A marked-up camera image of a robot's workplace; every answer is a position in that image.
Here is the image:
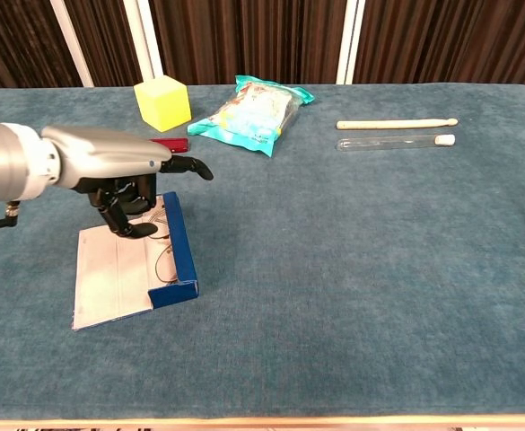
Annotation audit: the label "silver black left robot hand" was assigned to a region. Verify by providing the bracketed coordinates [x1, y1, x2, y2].
[40, 125, 214, 239]

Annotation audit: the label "thin wire-frame eyeglasses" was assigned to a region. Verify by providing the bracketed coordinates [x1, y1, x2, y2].
[129, 208, 180, 285]

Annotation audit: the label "blue printed glasses case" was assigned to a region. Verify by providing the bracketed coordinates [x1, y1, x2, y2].
[72, 191, 199, 332]

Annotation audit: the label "red white folded fan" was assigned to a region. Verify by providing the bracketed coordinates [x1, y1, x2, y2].
[148, 137, 191, 154]

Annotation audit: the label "yellow foam cube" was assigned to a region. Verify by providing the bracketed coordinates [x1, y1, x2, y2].
[133, 75, 192, 133]

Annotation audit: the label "teal clear snack bag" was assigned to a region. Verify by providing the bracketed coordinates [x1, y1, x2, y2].
[187, 75, 316, 158]

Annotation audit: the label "dark brown curtain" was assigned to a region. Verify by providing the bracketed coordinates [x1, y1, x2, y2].
[0, 0, 525, 90]

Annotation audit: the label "teal table cloth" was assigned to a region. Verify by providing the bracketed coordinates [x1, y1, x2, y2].
[0, 84, 525, 421]

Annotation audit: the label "wooden drumstick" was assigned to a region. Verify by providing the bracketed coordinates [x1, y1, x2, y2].
[336, 118, 459, 131]

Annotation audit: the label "glass tube white stopper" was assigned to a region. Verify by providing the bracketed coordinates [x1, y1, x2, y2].
[336, 134, 457, 153]

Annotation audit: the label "white frame post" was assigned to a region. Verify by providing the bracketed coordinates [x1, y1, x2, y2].
[49, 0, 95, 88]
[122, 0, 164, 84]
[336, 0, 366, 85]

